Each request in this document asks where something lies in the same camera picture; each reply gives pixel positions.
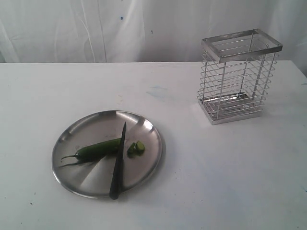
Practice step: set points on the olive green rounded object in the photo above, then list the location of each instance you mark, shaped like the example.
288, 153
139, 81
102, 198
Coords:
139, 146

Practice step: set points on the black-handled serrated knife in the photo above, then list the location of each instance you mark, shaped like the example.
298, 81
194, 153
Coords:
116, 183

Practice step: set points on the round stainless steel plate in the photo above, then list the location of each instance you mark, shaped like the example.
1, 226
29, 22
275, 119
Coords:
93, 179

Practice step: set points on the green chili pepper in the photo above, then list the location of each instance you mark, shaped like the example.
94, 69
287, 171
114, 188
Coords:
96, 151

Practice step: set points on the steel wire utensil holder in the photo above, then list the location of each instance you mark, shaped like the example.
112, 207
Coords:
235, 74

